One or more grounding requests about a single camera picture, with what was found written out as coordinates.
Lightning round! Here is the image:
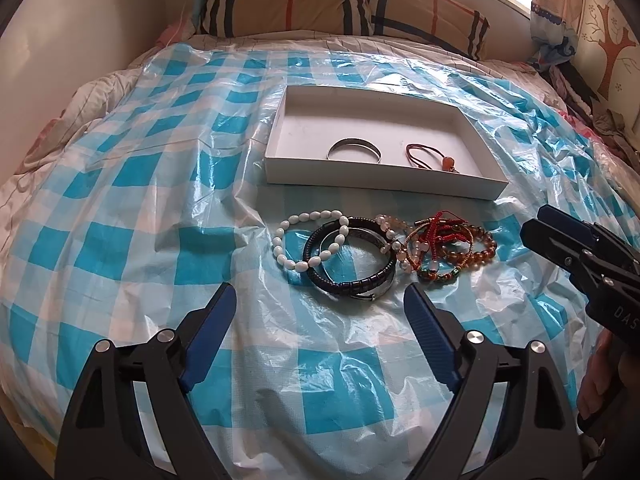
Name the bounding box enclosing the pink cloth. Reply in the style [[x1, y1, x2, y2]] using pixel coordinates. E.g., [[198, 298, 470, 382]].
[[152, 19, 193, 48]]

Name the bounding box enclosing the red and gold cord bracelet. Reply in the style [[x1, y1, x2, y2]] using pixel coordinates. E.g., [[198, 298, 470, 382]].
[[404, 225, 451, 267]]

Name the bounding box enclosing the black braided leather bracelet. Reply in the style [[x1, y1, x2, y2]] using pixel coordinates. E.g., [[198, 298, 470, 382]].
[[303, 216, 397, 302]]

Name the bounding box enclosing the red woven cord bracelet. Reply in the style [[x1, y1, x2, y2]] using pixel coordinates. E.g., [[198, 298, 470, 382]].
[[414, 210, 475, 261]]

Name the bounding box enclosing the tree pattern headboard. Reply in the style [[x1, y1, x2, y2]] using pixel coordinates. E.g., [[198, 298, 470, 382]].
[[570, 0, 640, 127]]

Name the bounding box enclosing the clear plastic bag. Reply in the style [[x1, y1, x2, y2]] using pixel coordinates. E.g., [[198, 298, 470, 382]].
[[575, 125, 640, 202]]

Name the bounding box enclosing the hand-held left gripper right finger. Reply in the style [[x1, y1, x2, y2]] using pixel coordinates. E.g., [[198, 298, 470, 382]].
[[403, 282, 583, 480]]

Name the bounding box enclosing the pink bead bracelet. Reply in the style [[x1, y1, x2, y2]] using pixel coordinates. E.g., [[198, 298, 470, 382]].
[[375, 212, 418, 268]]

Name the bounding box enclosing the white bead bracelet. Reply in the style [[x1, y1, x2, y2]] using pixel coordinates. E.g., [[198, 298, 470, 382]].
[[272, 210, 351, 273]]

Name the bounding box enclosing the green bead bracelet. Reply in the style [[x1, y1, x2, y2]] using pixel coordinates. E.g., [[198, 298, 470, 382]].
[[417, 262, 463, 287]]

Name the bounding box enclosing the red cord orange bead bracelet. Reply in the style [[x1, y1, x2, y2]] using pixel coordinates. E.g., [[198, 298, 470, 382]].
[[405, 142, 461, 173]]

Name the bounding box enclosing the pile of clothes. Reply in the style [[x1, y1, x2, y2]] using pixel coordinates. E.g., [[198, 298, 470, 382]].
[[547, 57, 640, 161]]

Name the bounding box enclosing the white cardboard box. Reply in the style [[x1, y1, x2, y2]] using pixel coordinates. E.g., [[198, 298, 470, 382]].
[[264, 85, 510, 202]]

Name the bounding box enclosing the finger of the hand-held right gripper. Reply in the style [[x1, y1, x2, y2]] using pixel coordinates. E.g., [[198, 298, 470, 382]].
[[519, 219, 609, 307], [536, 204, 640, 287]]

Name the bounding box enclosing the thin silver bangle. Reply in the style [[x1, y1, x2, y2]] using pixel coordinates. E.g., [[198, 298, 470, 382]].
[[314, 226, 393, 303]]

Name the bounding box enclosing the person's right hand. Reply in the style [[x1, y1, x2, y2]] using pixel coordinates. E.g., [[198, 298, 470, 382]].
[[575, 332, 640, 432]]

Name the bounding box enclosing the amber bead bracelet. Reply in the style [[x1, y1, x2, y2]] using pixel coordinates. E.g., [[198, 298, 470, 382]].
[[440, 225, 498, 271]]

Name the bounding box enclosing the wide silver bangle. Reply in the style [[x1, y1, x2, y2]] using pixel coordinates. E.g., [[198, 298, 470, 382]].
[[327, 137, 382, 165]]

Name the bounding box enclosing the pink and blue curtain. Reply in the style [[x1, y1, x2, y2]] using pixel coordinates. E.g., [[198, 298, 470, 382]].
[[529, 0, 587, 70]]

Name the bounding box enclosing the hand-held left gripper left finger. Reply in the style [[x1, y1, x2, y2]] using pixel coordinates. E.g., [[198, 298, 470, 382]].
[[55, 281, 238, 480]]

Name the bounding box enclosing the blue checkered plastic sheet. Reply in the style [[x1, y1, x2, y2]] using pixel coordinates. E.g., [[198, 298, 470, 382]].
[[0, 42, 640, 480]]

